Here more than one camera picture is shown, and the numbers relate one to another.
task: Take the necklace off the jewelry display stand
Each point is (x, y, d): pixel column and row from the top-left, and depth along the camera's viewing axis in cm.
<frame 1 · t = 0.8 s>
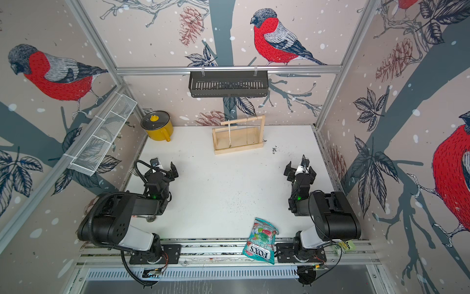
left hand: (164, 161, 90), fingers open
right hand: (301, 162, 90), fingers open
wooden jewelry display stand: (245, 134, 111), point 7 cm above the table
white pearl necklace: (229, 136, 115), point 3 cm above the table
yellow pot with lid: (158, 125, 110), point 12 cm above the table

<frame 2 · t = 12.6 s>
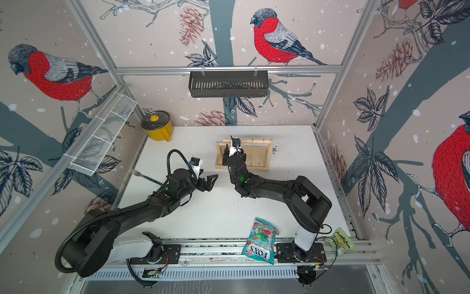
left hand: (212, 170, 85), fingers open
right hand: (231, 143, 85), fingers open
wooden jewelry display stand: (258, 152, 104), point 5 cm above the table
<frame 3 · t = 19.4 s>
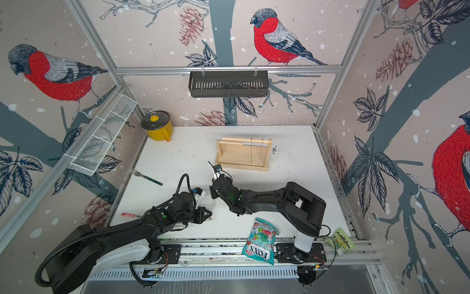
left hand: (213, 211, 82), fingers closed
right hand: (213, 177, 86), fingers closed
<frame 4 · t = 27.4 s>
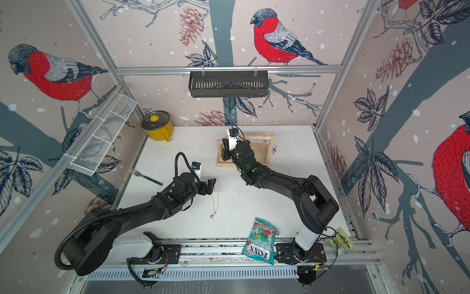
left hand: (210, 175, 87), fingers open
right hand: (223, 137, 83), fingers closed
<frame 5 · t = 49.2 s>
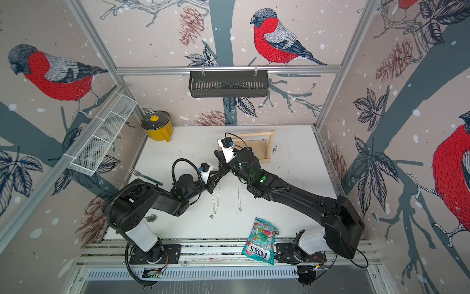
left hand: (223, 171, 86), fingers closed
right hand: (216, 149, 73), fingers closed
